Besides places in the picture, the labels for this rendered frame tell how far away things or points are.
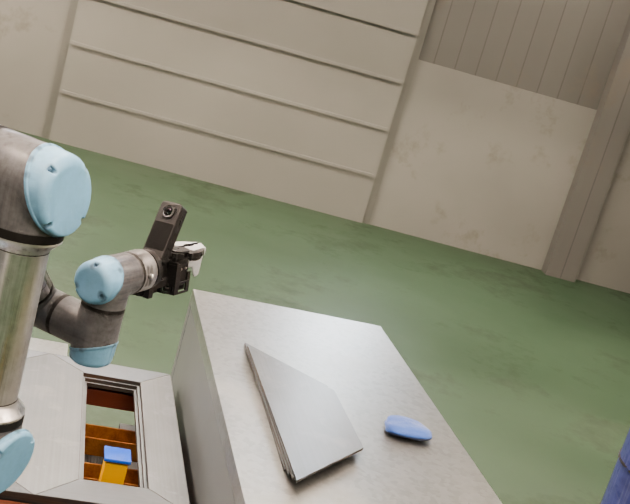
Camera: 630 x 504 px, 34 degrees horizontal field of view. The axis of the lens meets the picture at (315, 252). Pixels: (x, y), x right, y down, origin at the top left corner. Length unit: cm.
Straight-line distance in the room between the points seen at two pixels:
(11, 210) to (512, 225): 865
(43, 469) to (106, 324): 67
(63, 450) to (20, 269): 101
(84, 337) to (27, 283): 29
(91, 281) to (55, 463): 76
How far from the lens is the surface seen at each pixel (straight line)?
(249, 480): 204
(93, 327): 174
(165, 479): 240
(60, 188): 142
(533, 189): 986
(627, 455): 432
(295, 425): 227
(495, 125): 967
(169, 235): 184
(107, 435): 285
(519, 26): 964
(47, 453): 240
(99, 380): 283
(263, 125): 944
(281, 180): 953
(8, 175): 143
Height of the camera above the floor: 199
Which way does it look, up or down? 14 degrees down
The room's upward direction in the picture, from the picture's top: 16 degrees clockwise
